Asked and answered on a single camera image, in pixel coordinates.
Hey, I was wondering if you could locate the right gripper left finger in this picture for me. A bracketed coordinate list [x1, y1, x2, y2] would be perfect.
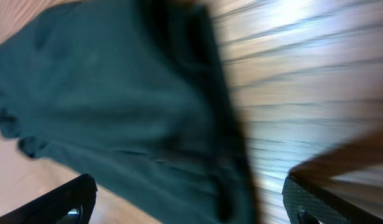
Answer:
[0, 174, 98, 224]

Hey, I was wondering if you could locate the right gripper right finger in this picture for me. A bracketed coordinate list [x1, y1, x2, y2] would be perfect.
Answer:
[282, 175, 383, 224]

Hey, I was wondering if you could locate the black polo shirt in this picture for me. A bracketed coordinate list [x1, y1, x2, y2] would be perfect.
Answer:
[0, 0, 257, 224]

